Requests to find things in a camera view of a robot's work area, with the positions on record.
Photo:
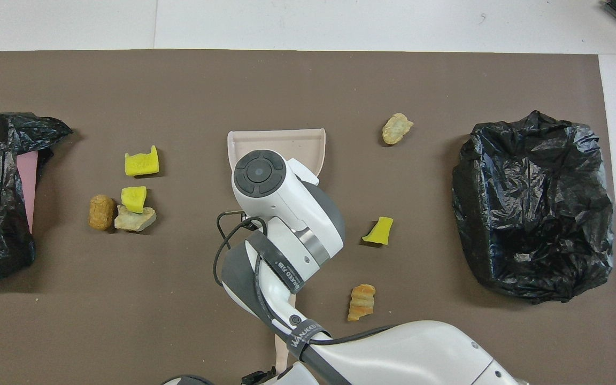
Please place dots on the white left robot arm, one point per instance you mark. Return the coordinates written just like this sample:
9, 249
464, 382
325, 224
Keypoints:
300, 377

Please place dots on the large yellow sponge piece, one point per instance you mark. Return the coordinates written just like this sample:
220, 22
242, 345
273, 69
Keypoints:
141, 163

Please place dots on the brown bread nugget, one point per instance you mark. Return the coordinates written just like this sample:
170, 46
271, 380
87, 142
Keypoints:
101, 212

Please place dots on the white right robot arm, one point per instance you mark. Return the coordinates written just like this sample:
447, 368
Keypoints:
286, 208

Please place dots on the beige hand brush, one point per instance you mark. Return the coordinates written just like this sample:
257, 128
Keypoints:
281, 353

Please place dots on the small yellow sponge piece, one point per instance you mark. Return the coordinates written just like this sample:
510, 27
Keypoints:
134, 199

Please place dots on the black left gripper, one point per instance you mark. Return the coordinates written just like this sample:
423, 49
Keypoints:
257, 377

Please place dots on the brown table mat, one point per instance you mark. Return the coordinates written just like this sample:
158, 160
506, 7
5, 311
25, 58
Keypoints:
179, 80

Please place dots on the open black trash bag bin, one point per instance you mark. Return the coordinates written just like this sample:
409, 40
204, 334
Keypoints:
532, 203

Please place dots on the yellow sponge wedge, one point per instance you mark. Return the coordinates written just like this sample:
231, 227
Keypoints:
380, 231

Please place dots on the pale yellow crumbly chunk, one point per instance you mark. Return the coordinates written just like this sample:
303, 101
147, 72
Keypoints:
397, 128

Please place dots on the pale stone-like chunk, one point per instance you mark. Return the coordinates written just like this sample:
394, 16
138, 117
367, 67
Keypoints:
135, 220

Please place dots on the beige plastic dustpan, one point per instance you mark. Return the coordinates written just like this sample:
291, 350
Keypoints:
265, 140

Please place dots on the pink bin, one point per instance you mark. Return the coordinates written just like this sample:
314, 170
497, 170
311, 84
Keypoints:
29, 182

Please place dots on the orange striped croissant piece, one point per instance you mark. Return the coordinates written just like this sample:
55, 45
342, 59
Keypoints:
362, 302

